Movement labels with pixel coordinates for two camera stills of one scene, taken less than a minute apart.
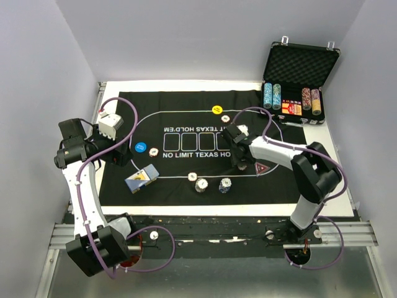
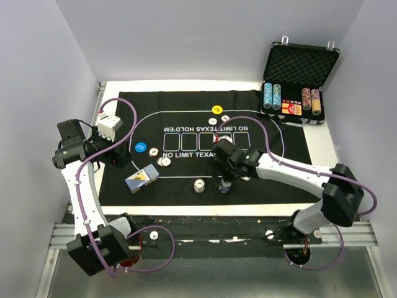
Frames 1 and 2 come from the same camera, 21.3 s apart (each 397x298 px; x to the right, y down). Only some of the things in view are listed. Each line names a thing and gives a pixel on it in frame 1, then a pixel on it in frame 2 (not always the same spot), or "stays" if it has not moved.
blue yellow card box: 141,178 stays
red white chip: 153,152 stays
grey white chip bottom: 192,176 → 165,161
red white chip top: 225,118 stays
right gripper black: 236,161 → 218,165
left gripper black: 121,157 stays
